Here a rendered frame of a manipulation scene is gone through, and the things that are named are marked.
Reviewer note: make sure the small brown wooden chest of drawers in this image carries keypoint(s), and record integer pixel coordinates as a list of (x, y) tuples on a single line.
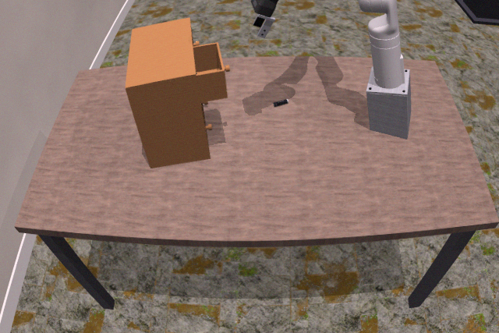
[(163, 93)]

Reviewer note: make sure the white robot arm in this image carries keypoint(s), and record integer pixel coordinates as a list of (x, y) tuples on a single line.
[(388, 62)]

